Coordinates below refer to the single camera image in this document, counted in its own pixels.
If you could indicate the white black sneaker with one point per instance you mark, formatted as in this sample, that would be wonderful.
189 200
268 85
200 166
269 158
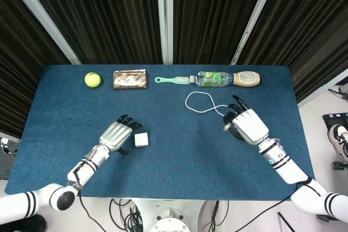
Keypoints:
340 139

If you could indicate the blue table mat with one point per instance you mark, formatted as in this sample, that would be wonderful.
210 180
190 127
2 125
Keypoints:
81 112

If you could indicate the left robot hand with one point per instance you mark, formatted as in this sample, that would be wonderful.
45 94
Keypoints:
115 135

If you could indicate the thin black rod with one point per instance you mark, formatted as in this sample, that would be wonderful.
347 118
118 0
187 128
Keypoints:
284 220

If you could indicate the white usb charger block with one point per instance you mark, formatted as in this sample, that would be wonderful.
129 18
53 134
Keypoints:
142 140

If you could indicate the black shoe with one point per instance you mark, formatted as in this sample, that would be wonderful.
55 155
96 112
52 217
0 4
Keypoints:
38 224

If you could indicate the green bottle brush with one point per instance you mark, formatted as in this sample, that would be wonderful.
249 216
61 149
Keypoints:
170 80

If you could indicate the clear green-label plastic bottle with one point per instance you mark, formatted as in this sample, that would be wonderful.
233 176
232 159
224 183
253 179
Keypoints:
212 79

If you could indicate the yellow tennis ball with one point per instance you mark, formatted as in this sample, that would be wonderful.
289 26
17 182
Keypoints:
92 80

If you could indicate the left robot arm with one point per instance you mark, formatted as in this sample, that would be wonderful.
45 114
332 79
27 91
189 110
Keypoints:
87 169

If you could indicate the black device purple lights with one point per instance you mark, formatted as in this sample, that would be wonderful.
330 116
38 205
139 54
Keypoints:
335 117

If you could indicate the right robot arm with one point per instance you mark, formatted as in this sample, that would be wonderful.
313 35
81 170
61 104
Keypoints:
288 166

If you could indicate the black caster foot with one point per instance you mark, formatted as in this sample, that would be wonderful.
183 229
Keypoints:
338 166
326 217

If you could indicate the silver white robot base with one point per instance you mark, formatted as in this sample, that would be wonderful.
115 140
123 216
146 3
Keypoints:
170 222

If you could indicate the dark pleated curtain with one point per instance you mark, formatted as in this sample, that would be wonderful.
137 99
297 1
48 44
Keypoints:
212 20
307 25
108 20
21 52

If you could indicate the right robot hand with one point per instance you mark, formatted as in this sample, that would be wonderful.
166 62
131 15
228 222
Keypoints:
250 127

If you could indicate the beige squeeze bottle blue cap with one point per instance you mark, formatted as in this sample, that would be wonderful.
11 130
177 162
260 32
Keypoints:
246 79

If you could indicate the gold foil snack packet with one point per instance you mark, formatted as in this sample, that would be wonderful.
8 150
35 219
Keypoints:
130 80

